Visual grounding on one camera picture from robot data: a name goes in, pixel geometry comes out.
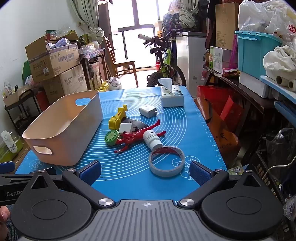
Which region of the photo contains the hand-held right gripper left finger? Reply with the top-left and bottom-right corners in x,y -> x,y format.
23,160 -> 116,209

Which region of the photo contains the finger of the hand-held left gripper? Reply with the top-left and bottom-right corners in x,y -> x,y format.
0,161 -> 16,174
0,173 -> 38,186

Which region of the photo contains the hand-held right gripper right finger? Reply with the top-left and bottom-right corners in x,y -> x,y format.
179,160 -> 267,208

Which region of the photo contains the green round tin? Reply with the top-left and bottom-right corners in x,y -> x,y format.
104,130 -> 120,146

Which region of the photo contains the beige plastic bin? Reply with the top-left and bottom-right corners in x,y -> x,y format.
22,90 -> 103,166

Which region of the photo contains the red action figure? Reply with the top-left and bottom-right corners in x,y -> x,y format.
114,119 -> 167,154

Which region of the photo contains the white pill bottle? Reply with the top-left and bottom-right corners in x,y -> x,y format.
142,130 -> 164,151

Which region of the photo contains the person's left hand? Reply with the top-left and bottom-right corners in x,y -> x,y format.
0,205 -> 11,234

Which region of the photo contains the green plastic container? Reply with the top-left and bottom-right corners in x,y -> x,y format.
0,136 -> 24,163

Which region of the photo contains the white fluffy cloth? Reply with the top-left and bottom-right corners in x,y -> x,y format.
1,130 -> 18,154

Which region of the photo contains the blue silicone mat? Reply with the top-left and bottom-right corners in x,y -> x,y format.
14,85 -> 227,202

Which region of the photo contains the yellow plastic toy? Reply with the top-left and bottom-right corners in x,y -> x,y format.
108,104 -> 128,130

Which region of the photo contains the white square charger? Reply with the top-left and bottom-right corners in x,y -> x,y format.
119,123 -> 136,134

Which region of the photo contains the black metal rack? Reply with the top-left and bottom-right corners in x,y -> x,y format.
4,88 -> 48,131

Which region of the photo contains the black plastic crate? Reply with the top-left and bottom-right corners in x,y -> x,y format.
250,150 -> 296,210

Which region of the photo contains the black flat plastic object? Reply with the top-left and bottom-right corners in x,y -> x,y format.
120,117 -> 150,133

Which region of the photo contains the red paper bag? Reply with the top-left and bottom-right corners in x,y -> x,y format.
196,85 -> 245,139

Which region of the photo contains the white tissue box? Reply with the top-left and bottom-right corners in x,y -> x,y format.
158,78 -> 185,108

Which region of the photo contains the white charger with prongs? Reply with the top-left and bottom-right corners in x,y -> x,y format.
139,104 -> 158,118

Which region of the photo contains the dark wooden table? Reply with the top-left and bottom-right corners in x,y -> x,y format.
203,64 -> 277,153

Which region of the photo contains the yellow plastic jug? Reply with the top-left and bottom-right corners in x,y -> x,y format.
98,80 -> 110,92

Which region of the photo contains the white plastic bag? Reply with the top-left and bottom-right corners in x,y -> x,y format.
107,76 -> 122,91

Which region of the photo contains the printed brown cardboard box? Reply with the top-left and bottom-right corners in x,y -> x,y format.
43,64 -> 88,105

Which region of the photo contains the white foam box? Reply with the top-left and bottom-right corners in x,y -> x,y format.
238,71 -> 276,98

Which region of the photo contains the green black bicycle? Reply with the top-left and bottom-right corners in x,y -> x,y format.
138,29 -> 187,88

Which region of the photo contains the open cardboard box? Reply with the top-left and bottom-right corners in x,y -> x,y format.
25,35 -> 80,84

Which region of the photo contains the wooden chair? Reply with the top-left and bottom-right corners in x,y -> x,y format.
105,36 -> 139,88

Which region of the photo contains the cluttered side table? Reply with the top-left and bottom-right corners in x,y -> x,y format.
78,45 -> 107,91

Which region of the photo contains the light blue shelf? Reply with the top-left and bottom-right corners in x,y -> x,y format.
260,75 -> 296,121

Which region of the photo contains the green white carton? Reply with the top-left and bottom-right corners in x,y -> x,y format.
209,46 -> 232,71

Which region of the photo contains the teal storage bin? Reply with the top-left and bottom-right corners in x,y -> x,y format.
234,30 -> 284,74

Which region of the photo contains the white cloth bag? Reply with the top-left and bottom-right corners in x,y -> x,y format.
263,45 -> 296,78

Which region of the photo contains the tall cardboard box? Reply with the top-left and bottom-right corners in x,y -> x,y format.
215,2 -> 240,50

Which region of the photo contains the floral fabric bag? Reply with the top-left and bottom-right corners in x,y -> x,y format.
162,13 -> 184,32

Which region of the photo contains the green hanging cloth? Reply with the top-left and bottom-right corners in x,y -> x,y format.
179,8 -> 200,30

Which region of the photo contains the green patterned curtain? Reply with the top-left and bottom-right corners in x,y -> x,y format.
67,0 -> 105,45

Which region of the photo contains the pile of white plastic bags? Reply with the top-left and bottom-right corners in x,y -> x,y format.
238,0 -> 296,42

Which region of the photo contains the cardboard box with handle hole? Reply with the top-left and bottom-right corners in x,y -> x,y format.
3,84 -> 33,107

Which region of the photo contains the white cable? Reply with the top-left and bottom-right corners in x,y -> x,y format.
262,155 -> 296,180

